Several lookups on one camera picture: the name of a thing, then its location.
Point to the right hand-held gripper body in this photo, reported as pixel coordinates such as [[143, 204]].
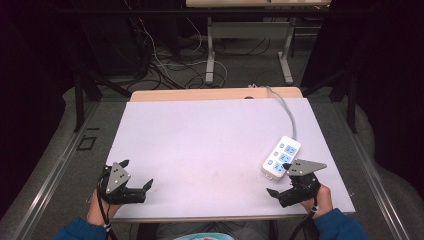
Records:
[[301, 186]]

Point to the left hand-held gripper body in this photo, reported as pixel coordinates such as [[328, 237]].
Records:
[[116, 180]]

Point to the white power strip blue sockets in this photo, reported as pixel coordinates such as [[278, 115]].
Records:
[[278, 158]]

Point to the person's right hand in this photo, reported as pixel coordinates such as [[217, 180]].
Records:
[[323, 203]]

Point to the person's left hand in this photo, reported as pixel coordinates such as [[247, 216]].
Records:
[[100, 211]]

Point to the white table mat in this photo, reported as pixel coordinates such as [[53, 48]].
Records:
[[206, 146]]

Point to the person's lap in grey clothing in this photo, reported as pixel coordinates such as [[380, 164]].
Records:
[[213, 231]]

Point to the black metal stand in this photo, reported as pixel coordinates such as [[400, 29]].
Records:
[[85, 90], [350, 96]]

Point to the white desk with metal legs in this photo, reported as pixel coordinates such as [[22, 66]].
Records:
[[253, 30]]

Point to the metal floor rail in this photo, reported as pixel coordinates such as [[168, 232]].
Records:
[[376, 180], [56, 173]]

